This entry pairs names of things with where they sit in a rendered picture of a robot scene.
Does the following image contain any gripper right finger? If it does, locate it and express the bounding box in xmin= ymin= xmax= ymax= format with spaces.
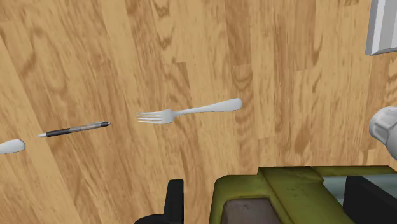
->
xmin=342 ymin=175 xmax=397 ymax=224

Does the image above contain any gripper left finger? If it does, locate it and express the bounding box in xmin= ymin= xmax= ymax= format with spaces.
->
xmin=134 ymin=179 xmax=185 ymax=224

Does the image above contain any white ribbed bottle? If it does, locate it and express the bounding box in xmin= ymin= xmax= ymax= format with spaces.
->
xmin=368 ymin=106 xmax=397 ymax=161

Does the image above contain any silver fork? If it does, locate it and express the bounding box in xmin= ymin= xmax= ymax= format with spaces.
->
xmin=136 ymin=97 xmax=243 ymax=125

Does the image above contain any olive green furniture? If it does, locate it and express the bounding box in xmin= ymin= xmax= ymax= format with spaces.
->
xmin=209 ymin=165 xmax=397 ymax=224

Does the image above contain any grey and black pen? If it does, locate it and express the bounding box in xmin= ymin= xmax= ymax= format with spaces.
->
xmin=37 ymin=121 xmax=111 ymax=139

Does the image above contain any silver cutlery handle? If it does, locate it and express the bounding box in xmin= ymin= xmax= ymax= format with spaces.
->
xmin=0 ymin=138 xmax=26 ymax=155

